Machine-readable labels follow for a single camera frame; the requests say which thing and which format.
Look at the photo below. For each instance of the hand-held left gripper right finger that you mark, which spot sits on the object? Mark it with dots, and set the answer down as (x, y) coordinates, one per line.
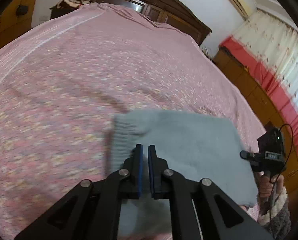
(151, 170)

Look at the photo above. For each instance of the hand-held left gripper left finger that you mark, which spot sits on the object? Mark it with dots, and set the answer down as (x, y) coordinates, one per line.
(140, 170)

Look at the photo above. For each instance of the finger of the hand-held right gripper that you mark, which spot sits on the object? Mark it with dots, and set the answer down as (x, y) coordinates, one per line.
(251, 155)

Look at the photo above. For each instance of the grey pants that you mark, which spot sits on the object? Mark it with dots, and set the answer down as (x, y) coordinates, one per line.
(188, 140)

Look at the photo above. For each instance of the person's right forearm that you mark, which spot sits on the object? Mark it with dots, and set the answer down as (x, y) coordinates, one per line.
(276, 217)

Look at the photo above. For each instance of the person's right hand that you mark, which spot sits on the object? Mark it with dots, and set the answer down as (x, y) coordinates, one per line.
(265, 187)

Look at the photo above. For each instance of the low wooden cabinet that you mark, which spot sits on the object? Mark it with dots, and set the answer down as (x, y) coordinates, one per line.
(253, 87)

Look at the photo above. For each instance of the white and red curtain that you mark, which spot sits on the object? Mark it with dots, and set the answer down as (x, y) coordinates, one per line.
(271, 55)

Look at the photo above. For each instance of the pink floral bedspread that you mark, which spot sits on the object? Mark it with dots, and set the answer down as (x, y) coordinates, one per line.
(89, 67)

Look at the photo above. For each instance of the dark wooden headboard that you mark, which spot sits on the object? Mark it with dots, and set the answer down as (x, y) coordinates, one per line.
(168, 7)

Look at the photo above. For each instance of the dark wooden nightstand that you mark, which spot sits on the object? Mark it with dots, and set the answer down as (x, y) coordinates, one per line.
(60, 11)

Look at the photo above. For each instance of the pile of clothes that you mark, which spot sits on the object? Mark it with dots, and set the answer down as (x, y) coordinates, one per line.
(72, 0)

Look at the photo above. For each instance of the wooden wardrobe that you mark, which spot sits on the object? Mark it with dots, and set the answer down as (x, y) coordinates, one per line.
(4, 20)

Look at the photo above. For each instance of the wall air conditioner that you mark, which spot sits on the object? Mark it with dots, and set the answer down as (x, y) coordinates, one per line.
(236, 0)

